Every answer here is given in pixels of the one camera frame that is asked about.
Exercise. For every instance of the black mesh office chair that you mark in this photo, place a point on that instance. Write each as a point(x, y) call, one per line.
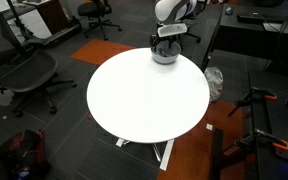
point(27, 71)

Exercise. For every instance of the black kick scooter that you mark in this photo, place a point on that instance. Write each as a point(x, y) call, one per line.
point(50, 36)

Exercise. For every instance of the brown wooden cabinet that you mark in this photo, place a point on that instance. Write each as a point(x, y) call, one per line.
point(52, 13)

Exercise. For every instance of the black swivel office chair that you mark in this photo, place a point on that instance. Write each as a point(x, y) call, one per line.
point(95, 10)

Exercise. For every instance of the black chair base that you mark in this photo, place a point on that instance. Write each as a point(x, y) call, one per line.
point(192, 35)

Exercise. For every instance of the black office desk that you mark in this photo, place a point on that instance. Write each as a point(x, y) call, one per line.
point(250, 36)

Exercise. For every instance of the small white card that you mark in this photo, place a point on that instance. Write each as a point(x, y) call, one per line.
point(209, 127)

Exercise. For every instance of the dark computer mouse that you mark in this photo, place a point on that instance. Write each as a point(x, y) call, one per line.
point(229, 10)

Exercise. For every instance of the teal black marker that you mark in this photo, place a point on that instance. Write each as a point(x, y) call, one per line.
point(161, 51)

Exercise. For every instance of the black upright post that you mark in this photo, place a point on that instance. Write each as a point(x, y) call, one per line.
point(217, 153)

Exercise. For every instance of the grey bowl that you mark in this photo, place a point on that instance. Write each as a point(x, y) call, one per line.
point(165, 58)

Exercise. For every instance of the white cabinet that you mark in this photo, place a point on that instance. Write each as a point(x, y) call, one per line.
point(34, 23)

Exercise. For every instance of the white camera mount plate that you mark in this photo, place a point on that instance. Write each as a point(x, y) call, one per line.
point(171, 30)

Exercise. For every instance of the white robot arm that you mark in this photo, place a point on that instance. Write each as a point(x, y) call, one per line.
point(174, 10)

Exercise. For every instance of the black work table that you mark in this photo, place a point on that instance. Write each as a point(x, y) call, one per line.
point(280, 133)

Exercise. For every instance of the clear plastic bag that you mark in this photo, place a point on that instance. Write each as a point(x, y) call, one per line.
point(214, 83)

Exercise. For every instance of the white table base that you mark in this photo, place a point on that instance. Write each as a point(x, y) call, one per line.
point(166, 155)

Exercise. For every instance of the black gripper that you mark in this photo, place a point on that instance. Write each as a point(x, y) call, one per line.
point(165, 39)

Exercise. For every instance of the red black backpack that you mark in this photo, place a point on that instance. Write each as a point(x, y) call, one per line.
point(25, 153)

